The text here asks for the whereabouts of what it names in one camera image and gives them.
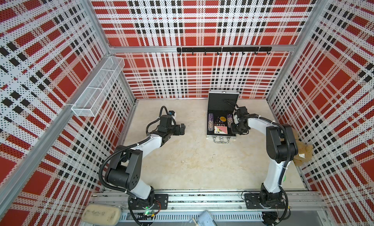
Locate silver aluminium poker case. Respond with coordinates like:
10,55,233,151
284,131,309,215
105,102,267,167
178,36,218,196
206,90,239,144

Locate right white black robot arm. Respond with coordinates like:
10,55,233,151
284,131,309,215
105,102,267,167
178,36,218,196
231,107,298,208

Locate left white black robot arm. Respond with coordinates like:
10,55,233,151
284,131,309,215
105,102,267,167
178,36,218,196
98,115,186,208

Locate white plastic object at front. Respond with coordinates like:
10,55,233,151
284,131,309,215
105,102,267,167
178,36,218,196
190,210,217,226

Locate beige sponge block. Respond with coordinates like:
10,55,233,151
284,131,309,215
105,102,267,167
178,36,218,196
81,204,122,226

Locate black wall hook rail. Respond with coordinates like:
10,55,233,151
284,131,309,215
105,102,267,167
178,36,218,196
176,46,272,54

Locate white wire mesh shelf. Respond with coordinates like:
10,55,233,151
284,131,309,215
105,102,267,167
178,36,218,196
72,56,125,117

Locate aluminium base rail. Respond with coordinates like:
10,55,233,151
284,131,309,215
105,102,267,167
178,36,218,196
89,190,333,226

